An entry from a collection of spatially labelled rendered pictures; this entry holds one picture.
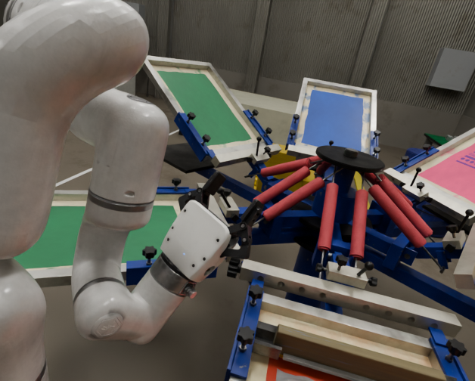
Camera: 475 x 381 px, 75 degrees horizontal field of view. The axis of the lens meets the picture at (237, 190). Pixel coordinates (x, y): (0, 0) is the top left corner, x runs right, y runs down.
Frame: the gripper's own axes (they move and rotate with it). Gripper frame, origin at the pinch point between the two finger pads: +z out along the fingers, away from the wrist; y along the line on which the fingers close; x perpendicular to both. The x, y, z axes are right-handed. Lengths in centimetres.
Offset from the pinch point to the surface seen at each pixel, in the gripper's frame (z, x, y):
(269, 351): -27, 41, -12
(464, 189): 79, 150, -23
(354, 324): -10, 63, -23
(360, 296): -2, 66, -19
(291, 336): -20.0, 39.9, -14.1
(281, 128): 148, 416, 260
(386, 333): -6, 67, -31
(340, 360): -17, 46, -26
